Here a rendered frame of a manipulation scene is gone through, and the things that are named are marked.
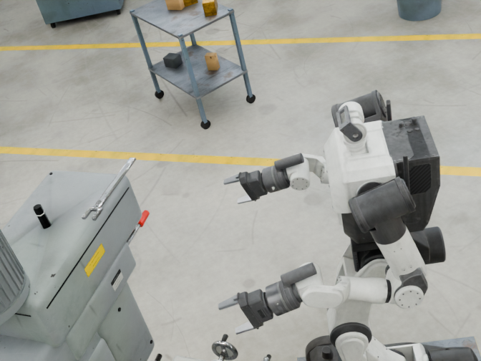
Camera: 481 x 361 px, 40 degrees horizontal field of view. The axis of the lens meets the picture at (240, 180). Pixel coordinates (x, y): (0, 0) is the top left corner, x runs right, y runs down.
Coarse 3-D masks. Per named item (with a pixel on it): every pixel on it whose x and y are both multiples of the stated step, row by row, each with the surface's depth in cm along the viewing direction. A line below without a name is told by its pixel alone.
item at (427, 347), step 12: (324, 348) 272; (432, 348) 271; (444, 348) 250; (456, 348) 248; (468, 348) 247; (312, 360) 276; (324, 360) 272; (336, 360) 270; (432, 360) 245; (444, 360) 244; (456, 360) 243; (468, 360) 242
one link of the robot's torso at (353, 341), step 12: (348, 336) 224; (360, 336) 224; (372, 336) 245; (336, 348) 228; (348, 348) 226; (360, 348) 226; (372, 348) 239; (384, 348) 248; (348, 360) 230; (360, 360) 231; (372, 360) 238; (384, 360) 242; (396, 360) 248
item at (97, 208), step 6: (126, 162) 180; (132, 162) 180; (126, 168) 178; (120, 174) 176; (114, 180) 175; (120, 180) 175; (108, 186) 173; (114, 186) 173; (108, 192) 171; (102, 198) 170; (96, 204) 168; (102, 204) 168; (90, 210) 167; (96, 210) 167; (84, 216) 165; (96, 216) 165
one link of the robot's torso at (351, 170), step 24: (408, 120) 191; (336, 144) 190; (384, 144) 185; (408, 144) 182; (432, 144) 181; (336, 168) 183; (360, 168) 179; (384, 168) 177; (408, 168) 174; (432, 168) 179; (336, 192) 183; (360, 192) 178; (432, 192) 184; (408, 216) 190; (360, 240) 195
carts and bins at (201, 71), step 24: (168, 0) 521; (192, 0) 524; (216, 0) 508; (408, 0) 594; (432, 0) 592; (168, 24) 506; (192, 24) 498; (144, 48) 560; (192, 48) 585; (240, 48) 522; (168, 72) 558; (192, 72) 505; (216, 72) 541; (240, 72) 533; (192, 96) 523
